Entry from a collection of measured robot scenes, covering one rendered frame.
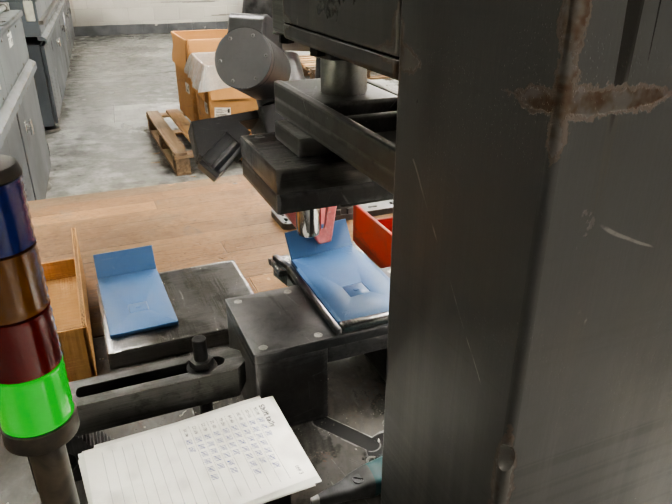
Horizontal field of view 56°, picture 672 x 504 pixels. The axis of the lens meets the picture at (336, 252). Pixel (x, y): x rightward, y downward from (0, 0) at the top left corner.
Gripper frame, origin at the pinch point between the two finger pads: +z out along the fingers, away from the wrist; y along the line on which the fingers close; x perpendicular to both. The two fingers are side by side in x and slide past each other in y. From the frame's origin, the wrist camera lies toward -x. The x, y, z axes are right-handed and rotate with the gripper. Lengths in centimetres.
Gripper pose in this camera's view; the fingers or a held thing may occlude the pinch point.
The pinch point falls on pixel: (318, 236)
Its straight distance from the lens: 68.3
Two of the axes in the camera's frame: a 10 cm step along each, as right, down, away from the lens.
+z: 2.5, 9.7, -0.1
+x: 9.2, -2.4, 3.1
